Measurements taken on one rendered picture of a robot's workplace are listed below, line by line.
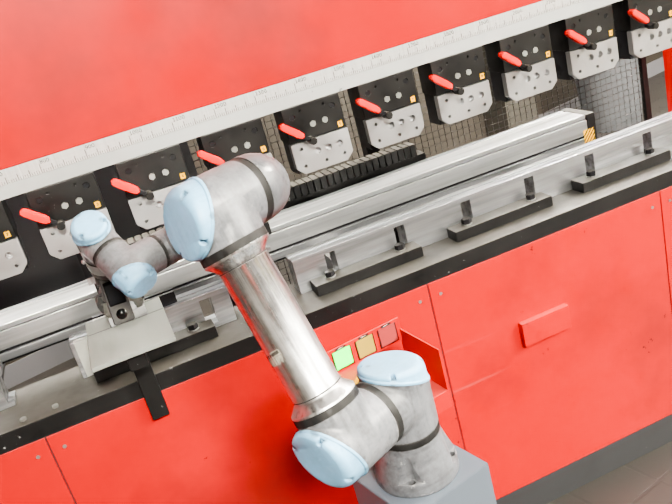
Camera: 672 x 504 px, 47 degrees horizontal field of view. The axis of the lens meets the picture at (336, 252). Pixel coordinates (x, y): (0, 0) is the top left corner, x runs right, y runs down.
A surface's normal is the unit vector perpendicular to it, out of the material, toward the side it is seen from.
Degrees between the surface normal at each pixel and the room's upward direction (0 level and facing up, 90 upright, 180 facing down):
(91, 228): 40
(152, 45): 90
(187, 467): 90
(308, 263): 90
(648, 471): 0
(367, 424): 63
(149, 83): 90
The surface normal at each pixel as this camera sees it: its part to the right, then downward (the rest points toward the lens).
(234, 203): 0.57, -0.25
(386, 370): -0.16, -0.95
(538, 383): 0.34, 0.26
